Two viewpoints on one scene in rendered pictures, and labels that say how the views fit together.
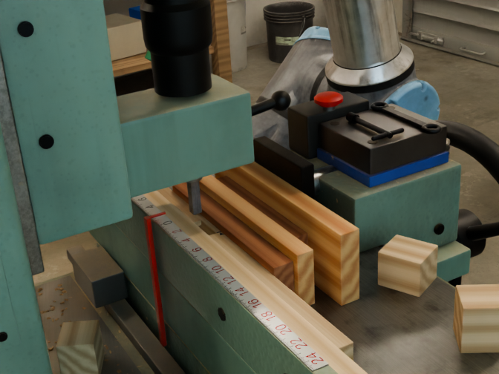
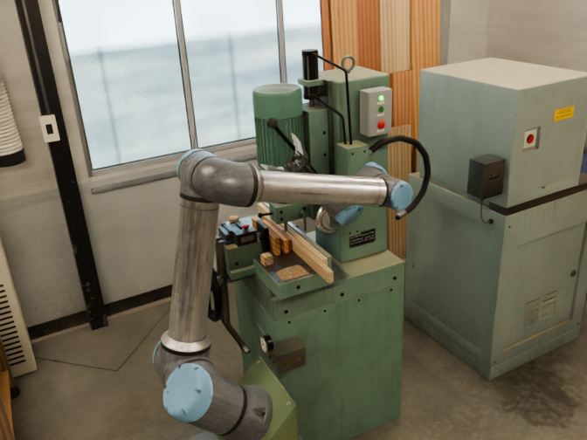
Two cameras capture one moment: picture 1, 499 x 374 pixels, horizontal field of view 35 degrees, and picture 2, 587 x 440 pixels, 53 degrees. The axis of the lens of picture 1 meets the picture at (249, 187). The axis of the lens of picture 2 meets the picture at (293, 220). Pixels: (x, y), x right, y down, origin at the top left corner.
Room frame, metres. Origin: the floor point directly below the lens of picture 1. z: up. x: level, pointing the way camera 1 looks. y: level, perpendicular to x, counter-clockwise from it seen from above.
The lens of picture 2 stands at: (2.75, 0.23, 1.94)
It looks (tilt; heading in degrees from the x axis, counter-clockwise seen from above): 24 degrees down; 184
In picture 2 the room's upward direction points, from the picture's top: 3 degrees counter-clockwise
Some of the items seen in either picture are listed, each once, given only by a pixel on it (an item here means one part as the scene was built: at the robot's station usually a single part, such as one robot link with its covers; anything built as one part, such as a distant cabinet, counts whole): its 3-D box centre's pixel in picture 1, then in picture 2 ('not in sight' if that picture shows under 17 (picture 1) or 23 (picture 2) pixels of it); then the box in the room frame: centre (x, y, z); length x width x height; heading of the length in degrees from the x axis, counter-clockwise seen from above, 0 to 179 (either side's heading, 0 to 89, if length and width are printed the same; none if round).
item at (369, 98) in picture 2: not in sight; (376, 111); (0.65, 0.40, 1.40); 0.10 x 0.06 x 0.16; 118
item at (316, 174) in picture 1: (309, 184); (255, 236); (0.72, -0.06, 0.95); 0.09 x 0.07 x 0.09; 28
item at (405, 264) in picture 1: (407, 265); not in sight; (0.61, -0.14, 0.92); 0.04 x 0.04 x 0.03; 53
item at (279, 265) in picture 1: (228, 240); (279, 235); (0.67, 0.02, 0.92); 0.20 x 0.02 x 0.05; 28
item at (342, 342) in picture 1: (171, 215); (293, 244); (0.73, 0.08, 0.92); 0.60 x 0.02 x 0.04; 28
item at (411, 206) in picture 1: (366, 196); (238, 249); (0.76, -0.12, 0.92); 0.15 x 0.13 x 0.09; 28
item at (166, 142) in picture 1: (167, 142); (289, 211); (0.67, 0.07, 1.03); 0.14 x 0.07 x 0.09; 118
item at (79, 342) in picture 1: (81, 350); not in sight; (0.65, 0.18, 0.82); 0.04 x 0.04 x 0.04; 1
